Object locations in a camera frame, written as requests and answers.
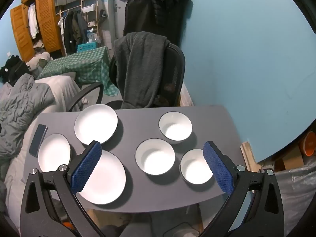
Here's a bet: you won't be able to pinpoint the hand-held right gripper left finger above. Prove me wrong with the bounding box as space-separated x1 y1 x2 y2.
20 140 106 237

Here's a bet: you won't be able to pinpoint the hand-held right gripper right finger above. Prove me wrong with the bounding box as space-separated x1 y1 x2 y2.
201 141 284 237

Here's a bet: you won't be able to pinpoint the white bowl with dark rim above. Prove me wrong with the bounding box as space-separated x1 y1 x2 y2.
159 112 192 142
179 149 214 185
135 138 176 176

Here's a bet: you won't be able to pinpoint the large white bowl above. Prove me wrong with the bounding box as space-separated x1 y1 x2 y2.
74 149 126 205

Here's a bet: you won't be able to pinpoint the white plate with dark rim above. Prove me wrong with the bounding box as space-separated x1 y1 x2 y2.
74 104 118 145
38 134 72 173

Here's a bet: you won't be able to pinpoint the wooden board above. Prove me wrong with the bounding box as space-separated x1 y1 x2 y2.
241 142 261 172

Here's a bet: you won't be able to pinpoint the dark smartphone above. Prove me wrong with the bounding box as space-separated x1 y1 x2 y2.
29 124 48 157

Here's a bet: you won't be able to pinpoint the cardboard box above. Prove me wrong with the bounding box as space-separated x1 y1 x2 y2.
274 143 304 172

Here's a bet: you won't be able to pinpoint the grey plastic bag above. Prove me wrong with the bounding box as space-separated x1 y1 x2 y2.
274 158 316 237

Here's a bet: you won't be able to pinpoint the bed with white sheet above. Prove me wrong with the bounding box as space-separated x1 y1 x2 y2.
0 74 82 228

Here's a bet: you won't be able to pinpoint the grey duvet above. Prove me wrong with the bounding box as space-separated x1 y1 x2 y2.
0 74 56 163

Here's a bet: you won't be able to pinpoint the orange bowl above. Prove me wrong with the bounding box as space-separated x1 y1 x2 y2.
299 131 316 156

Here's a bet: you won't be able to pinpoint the black mesh office chair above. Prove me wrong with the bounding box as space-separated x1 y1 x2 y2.
67 42 186 111

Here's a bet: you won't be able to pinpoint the green checkered tablecloth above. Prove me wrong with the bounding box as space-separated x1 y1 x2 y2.
37 46 119 97

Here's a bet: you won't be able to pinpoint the dark grey jacket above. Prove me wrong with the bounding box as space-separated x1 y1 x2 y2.
114 32 170 109

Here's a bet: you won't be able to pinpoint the pile of light clothes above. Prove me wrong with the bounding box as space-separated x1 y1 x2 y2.
26 51 52 71

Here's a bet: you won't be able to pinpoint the blue plastic crate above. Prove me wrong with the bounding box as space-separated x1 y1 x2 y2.
77 42 97 53

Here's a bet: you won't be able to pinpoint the black bag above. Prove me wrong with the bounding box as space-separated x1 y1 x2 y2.
0 55 31 86

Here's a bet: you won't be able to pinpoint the dark hanging coats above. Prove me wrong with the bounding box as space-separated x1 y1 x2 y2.
58 10 88 53

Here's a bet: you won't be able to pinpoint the grey door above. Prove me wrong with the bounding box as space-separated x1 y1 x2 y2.
108 0 129 46

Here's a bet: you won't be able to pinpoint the white hanging shirt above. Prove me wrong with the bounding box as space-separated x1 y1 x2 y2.
28 4 39 39

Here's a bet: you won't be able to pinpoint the wooden louvred wardrobe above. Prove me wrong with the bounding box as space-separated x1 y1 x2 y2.
10 0 65 62

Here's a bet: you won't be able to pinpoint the wooden shelf rack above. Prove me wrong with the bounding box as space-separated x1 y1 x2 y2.
80 0 104 47

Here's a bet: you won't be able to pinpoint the black puffer coat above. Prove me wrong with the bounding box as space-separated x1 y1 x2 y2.
117 0 190 47

